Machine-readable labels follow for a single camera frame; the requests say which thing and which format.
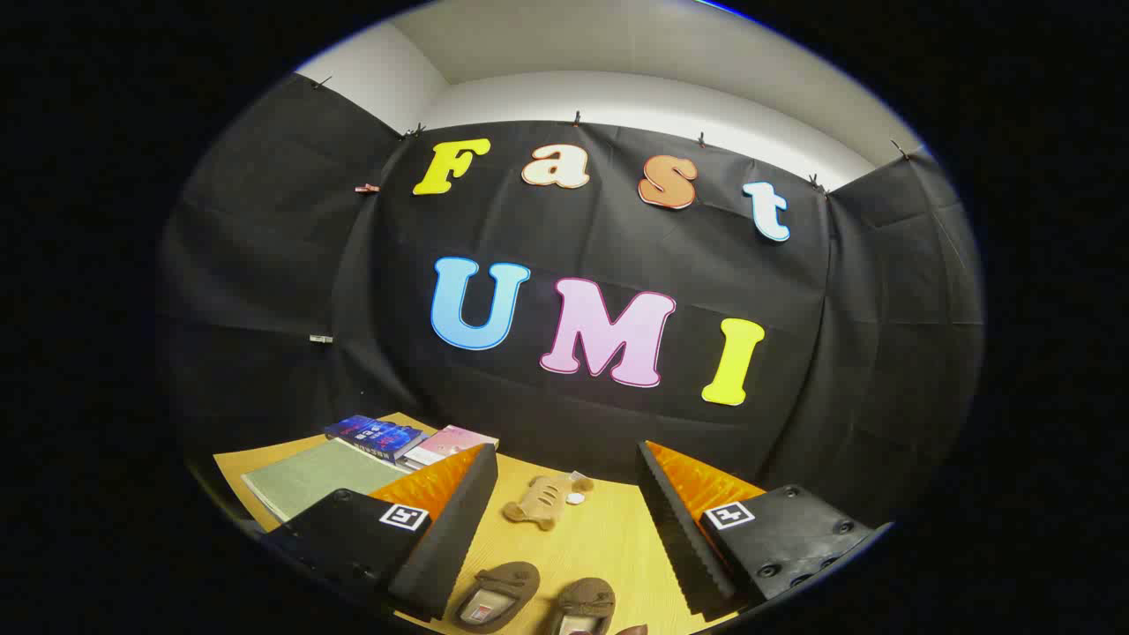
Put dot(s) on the pink cover book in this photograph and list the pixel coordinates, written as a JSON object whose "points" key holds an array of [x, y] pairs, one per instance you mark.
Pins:
{"points": [[450, 441]]}

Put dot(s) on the brown bread plush toy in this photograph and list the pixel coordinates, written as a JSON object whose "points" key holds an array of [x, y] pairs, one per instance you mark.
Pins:
{"points": [[538, 503]]}

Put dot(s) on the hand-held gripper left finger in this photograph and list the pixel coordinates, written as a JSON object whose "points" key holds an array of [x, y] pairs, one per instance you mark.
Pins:
{"points": [[441, 547]]}

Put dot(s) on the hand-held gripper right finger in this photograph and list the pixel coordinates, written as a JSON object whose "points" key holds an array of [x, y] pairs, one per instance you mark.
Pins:
{"points": [[679, 538]]}

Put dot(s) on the brown fluffy shoe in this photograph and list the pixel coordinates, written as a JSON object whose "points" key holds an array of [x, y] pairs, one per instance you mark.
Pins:
{"points": [[586, 598], [503, 582]]}

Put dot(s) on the dark blue book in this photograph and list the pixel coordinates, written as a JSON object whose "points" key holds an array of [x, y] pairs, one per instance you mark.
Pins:
{"points": [[375, 434]]}

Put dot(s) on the cream fabric storage box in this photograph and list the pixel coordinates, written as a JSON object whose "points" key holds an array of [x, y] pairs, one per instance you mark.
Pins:
{"points": [[317, 476]]}

